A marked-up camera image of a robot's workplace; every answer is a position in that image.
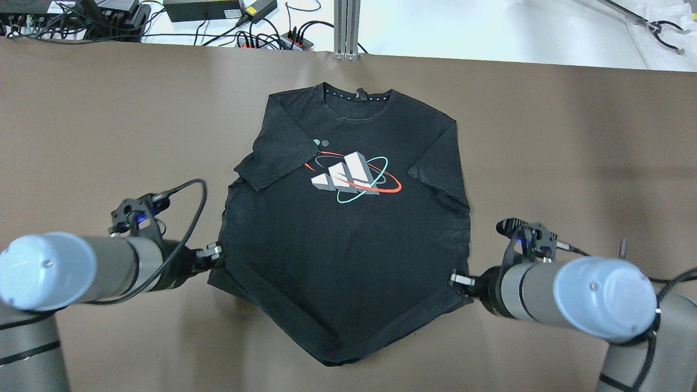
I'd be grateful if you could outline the aluminium frame structure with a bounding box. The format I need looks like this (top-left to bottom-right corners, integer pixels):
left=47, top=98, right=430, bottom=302
left=334, top=0, right=360, bottom=60

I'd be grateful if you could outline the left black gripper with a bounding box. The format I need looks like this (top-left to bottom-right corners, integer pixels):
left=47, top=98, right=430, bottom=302
left=163, top=244, right=223, bottom=289

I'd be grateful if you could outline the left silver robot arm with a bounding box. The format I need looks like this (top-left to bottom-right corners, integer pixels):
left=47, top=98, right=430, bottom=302
left=1, top=232, right=222, bottom=391

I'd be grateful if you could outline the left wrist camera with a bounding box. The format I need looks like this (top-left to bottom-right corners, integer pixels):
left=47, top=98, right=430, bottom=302
left=108, top=194, right=171, bottom=237

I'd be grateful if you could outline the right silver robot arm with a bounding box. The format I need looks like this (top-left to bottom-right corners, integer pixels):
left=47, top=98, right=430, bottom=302
left=450, top=256, right=695, bottom=391

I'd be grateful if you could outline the black power adapter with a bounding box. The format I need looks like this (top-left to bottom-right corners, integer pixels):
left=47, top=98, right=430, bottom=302
left=162, top=1, right=242, bottom=22

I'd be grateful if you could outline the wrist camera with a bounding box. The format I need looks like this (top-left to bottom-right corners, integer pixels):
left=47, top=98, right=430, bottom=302
left=108, top=194, right=171, bottom=237
left=496, top=218, right=558, bottom=261

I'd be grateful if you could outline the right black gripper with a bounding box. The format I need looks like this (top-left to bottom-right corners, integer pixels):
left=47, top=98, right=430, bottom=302
left=450, top=266, right=502, bottom=314

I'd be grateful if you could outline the grey orange usb hub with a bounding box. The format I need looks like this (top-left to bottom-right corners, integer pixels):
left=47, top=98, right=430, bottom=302
left=234, top=36, right=277, bottom=50
left=280, top=30, right=314, bottom=51

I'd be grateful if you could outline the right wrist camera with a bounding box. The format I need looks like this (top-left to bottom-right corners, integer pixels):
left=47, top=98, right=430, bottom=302
left=496, top=218, right=558, bottom=261

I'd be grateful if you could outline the black printed t-shirt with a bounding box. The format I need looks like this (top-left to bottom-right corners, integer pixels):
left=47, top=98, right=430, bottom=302
left=207, top=82, right=472, bottom=366

